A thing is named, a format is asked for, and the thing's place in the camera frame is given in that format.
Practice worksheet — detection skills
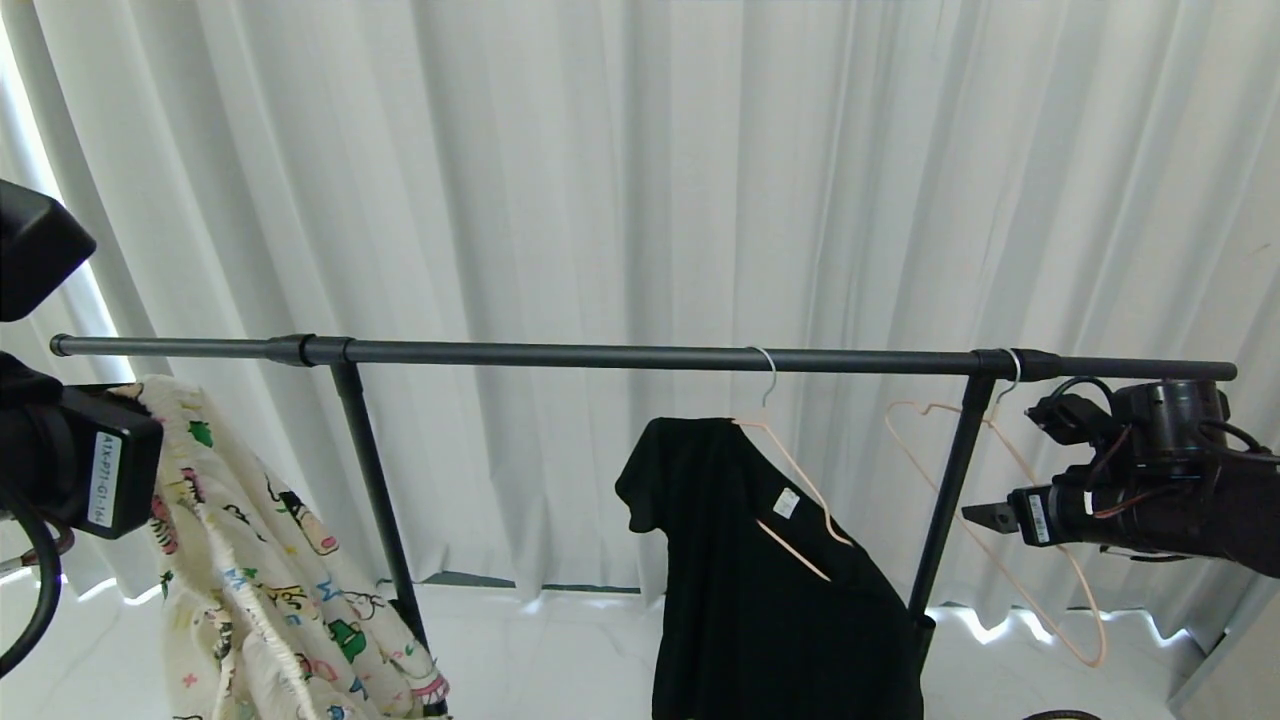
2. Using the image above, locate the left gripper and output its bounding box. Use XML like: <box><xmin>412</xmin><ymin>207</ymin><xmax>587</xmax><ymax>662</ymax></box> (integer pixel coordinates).
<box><xmin>0</xmin><ymin>385</ymin><xmax>164</xmax><ymax>541</ymax></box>

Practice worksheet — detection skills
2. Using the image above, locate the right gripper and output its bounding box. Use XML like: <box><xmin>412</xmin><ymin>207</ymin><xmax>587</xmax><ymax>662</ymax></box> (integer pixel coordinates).
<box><xmin>1010</xmin><ymin>480</ymin><xmax>1151</xmax><ymax>551</ymax></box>

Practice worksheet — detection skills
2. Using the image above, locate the pink clothes hanger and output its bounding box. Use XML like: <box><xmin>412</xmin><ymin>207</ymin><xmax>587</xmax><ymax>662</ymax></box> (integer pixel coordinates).
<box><xmin>733</xmin><ymin>347</ymin><xmax>856</xmax><ymax>583</ymax></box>
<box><xmin>885</xmin><ymin>350</ymin><xmax>1109</xmax><ymax>669</ymax></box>

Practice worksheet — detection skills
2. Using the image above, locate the cream printed garment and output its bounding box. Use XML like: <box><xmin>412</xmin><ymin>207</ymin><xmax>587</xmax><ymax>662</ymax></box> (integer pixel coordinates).
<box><xmin>110</xmin><ymin>375</ymin><xmax>451</xmax><ymax>720</ymax></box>

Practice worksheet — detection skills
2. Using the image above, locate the black garment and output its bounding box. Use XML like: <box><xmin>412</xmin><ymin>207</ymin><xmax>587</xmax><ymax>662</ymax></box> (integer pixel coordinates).
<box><xmin>615</xmin><ymin>417</ymin><xmax>926</xmax><ymax>720</ymax></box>

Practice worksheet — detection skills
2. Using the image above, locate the black clothes rack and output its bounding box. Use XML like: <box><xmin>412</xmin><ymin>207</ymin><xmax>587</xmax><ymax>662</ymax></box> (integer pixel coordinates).
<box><xmin>50</xmin><ymin>333</ymin><xmax>1238</xmax><ymax>720</ymax></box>

